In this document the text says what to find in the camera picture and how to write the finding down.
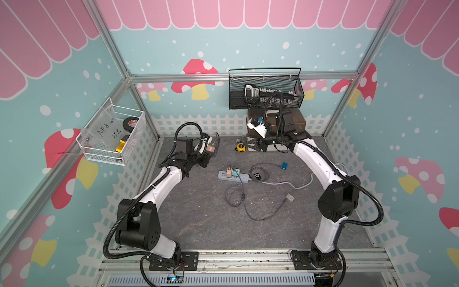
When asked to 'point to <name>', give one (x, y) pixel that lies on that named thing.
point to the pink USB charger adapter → (229, 173)
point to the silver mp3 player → (290, 197)
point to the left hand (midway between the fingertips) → (209, 153)
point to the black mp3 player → (257, 176)
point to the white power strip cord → (288, 184)
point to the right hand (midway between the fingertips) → (252, 145)
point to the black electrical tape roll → (129, 122)
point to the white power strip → (222, 176)
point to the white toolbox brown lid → (271, 122)
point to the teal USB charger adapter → (234, 173)
